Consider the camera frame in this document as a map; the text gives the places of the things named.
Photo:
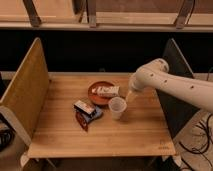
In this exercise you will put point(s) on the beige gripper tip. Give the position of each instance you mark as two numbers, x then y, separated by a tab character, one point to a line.
131	95

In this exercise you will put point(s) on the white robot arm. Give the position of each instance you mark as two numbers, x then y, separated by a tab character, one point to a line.
156	74

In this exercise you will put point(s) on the white snack bar package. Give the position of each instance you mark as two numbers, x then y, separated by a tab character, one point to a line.
108	91

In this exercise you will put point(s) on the brown round plate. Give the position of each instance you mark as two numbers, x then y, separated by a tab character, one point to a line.
96	99

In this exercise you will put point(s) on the orange white snack box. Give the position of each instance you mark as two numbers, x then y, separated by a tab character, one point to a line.
84	108

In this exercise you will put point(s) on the right dark side panel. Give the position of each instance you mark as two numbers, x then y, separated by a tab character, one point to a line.
177	112

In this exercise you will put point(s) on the dark red snack wrapper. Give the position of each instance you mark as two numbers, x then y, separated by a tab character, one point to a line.
82	121

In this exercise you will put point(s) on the left wooden side panel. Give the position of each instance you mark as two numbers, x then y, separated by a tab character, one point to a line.
24	97

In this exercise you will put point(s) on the wooden shelf rail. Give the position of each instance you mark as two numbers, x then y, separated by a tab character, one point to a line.
108	15

